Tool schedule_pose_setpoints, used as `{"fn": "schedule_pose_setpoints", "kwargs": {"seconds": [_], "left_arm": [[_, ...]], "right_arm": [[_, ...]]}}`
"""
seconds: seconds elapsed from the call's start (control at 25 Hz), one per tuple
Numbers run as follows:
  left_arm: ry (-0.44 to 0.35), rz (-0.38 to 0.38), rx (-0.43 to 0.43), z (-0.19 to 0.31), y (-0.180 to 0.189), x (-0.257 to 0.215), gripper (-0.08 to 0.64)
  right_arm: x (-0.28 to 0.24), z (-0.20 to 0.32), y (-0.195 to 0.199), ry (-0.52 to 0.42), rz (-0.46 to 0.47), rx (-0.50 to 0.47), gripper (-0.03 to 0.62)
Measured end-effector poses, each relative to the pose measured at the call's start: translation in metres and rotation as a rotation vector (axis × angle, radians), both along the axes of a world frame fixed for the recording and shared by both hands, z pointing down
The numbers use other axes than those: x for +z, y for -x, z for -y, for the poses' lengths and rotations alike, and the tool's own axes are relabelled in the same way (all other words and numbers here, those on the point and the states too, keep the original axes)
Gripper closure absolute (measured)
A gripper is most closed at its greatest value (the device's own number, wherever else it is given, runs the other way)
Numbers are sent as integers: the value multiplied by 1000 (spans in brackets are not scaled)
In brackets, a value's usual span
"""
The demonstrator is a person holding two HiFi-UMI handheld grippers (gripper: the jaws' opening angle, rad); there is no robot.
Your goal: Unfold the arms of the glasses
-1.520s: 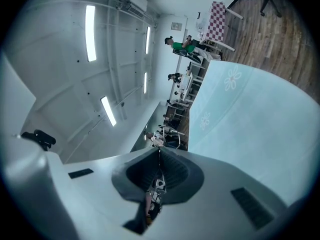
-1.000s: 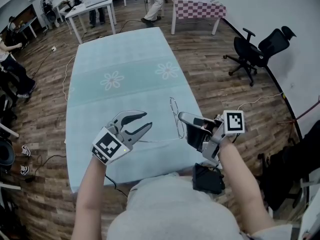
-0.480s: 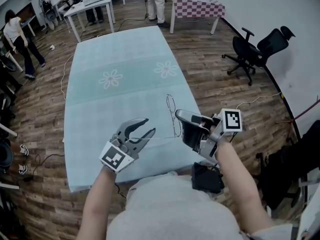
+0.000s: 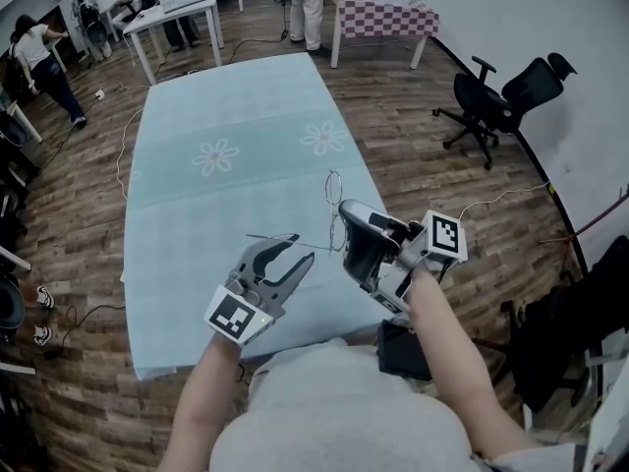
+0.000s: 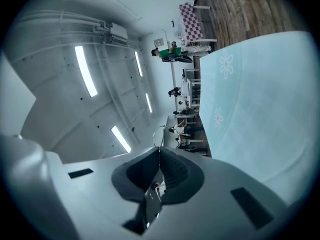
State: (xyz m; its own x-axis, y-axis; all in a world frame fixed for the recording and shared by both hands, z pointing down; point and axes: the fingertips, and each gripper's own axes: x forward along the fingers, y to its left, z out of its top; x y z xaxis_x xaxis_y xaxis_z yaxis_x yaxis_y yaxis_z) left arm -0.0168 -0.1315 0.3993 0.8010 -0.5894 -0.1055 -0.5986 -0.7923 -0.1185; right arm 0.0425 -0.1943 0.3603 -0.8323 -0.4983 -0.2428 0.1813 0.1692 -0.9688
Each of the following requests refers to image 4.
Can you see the person's right forearm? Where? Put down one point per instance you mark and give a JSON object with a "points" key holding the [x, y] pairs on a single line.
{"points": [[452, 352]]}

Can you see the black office chair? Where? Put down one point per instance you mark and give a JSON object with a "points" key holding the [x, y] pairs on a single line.
{"points": [[565, 342], [476, 96]]}

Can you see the person's grey shirt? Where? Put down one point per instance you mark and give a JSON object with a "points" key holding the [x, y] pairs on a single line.
{"points": [[344, 411]]}

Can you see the light blue floral tablecloth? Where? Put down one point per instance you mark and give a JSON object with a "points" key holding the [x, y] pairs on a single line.
{"points": [[221, 106]]}

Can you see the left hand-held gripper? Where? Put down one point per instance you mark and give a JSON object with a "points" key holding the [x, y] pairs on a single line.
{"points": [[231, 315]]}

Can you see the person's left forearm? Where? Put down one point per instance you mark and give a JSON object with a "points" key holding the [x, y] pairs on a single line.
{"points": [[206, 391]]}

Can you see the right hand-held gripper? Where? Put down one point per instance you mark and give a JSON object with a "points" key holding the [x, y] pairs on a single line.
{"points": [[444, 236]]}

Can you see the black box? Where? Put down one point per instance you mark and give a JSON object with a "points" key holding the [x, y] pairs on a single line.
{"points": [[403, 352]]}

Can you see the white table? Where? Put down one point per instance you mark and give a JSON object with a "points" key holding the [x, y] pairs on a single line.
{"points": [[167, 15]]}

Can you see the red coat stand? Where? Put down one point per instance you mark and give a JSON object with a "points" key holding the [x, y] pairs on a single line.
{"points": [[572, 236]]}

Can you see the table with checkered cloth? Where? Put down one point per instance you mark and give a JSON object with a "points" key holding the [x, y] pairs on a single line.
{"points": [[383, 17]]}

